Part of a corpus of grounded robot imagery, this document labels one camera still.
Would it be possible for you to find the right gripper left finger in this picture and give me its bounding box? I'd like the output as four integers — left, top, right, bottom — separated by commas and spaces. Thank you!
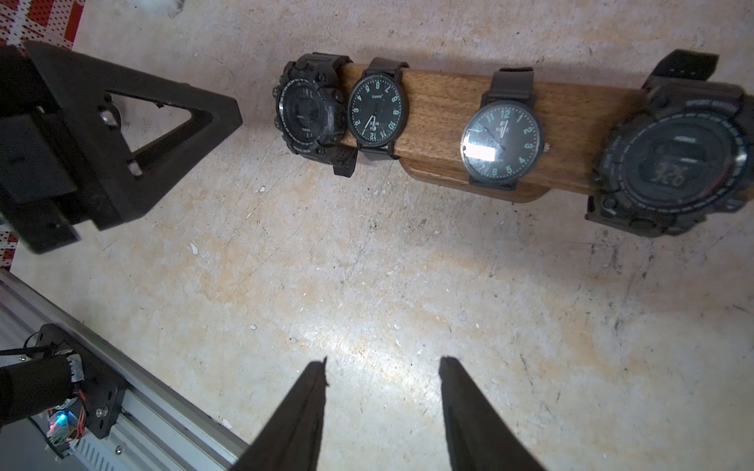
230, 359, 328, 471

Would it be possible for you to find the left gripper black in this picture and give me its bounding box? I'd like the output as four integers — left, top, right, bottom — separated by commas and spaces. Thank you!
1, 42, 243, 254

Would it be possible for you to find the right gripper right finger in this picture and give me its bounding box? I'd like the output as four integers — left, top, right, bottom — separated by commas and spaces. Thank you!
439, 356, 544, 470

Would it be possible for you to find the chunky black watch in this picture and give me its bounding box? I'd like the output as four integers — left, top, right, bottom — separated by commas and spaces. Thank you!
585, 49, 753, 237
273, 53, 357, 178

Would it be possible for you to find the slim black watch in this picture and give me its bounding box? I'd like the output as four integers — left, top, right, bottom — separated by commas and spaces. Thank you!
459, 67, 546, 192
347, 57, 410, 161

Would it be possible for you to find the wooden watch stand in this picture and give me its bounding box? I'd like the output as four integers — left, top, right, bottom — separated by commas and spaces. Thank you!
394, 69, 647, 203

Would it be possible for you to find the aluminium mounting rail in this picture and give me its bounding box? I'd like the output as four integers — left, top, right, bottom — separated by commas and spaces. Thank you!
1, 271, 247, 470

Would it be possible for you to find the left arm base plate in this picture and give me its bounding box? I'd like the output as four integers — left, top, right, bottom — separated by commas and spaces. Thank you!
33, 324, 127, 458

